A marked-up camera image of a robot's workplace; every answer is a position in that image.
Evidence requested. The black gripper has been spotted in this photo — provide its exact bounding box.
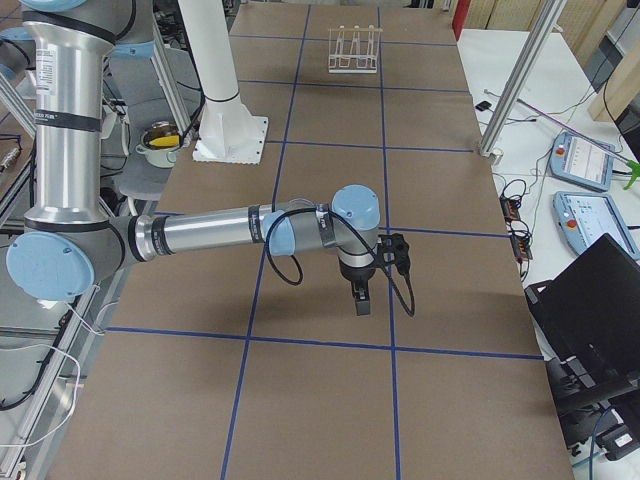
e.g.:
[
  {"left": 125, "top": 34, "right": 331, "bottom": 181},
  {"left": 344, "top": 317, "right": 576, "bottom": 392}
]
[{"left": 339, "top": 260, "right": 376, "bottom": 316}]

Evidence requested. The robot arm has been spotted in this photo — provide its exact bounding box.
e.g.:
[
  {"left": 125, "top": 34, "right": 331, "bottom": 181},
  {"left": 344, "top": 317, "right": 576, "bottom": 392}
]
[{"left": 6, "top": 1, "right": 382, "bottom": 315}]

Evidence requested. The white cup holder rack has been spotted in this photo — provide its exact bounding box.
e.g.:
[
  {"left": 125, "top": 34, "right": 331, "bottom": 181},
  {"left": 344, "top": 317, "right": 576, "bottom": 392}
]
[{"left": 327, "top": 25, "right": 383, "bottom": 74}]

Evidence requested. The small black device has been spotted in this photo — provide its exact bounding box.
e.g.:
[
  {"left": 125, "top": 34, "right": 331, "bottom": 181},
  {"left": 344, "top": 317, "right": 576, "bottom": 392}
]
[{"left": 475, "top": 101, "right": 492, "bottom": 111}]

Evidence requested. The black laptop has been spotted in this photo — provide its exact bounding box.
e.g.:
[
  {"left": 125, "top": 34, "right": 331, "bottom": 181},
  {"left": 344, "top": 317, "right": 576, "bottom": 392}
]
[{"left": 526, "top": 234, "right": 639, "bottom": 397}]

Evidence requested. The lower teach pendant tablet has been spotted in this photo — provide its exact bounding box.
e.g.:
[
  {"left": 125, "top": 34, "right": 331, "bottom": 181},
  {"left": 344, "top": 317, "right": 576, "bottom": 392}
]
[{"left": 553, "top": 191, "right": 639, "bottom": 260}]

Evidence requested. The teach pendant tablet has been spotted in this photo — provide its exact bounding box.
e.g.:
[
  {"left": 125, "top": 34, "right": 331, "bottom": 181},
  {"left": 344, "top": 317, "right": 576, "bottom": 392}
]
[
  {"left": 553, "top": 191, "right": 639, "bottom": 260},
  {"left": 549, "top": 131, "right": 614, "bottom": 192}
]

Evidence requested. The pot with yellow item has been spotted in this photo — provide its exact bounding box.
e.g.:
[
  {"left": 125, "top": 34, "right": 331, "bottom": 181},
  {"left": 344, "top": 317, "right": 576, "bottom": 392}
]
[{"left": 135, "top": 121, "right": 181, "bottom": 169}]

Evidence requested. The upper teach pendant tablet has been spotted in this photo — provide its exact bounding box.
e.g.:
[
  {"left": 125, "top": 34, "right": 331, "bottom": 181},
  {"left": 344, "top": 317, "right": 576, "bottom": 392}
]
[{"left": 549, "top": 131, "right": 614, "bottom": 192}]

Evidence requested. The metal reacher grabber tool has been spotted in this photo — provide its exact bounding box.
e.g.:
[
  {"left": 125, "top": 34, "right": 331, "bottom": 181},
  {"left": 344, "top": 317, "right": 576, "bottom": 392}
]
[{"left": 516, "top": 98, "right": 639, "bottom": 191}]

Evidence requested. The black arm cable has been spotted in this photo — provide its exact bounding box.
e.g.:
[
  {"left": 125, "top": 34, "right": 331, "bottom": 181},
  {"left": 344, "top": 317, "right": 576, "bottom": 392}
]
[{"left": 264, "top": 199, "right": 416, "bottom": 318}]

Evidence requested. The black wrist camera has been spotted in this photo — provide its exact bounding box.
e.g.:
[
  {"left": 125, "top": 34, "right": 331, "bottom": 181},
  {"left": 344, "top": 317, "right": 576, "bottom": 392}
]
[{"left": 376, "top": 233, "right": 411, "bottom": 278}]

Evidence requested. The white pedestal column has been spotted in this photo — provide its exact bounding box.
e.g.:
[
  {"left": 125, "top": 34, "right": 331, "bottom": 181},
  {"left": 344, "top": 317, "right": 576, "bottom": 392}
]
[{"left": 179, "top": 0, "right": 268, "bottom": 164}]

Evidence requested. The aluminium frame post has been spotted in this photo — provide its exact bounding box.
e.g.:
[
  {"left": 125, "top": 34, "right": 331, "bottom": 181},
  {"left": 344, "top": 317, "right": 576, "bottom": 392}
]
[{"left": 478, "top": 0, "right": 567, "bottom": 165}]

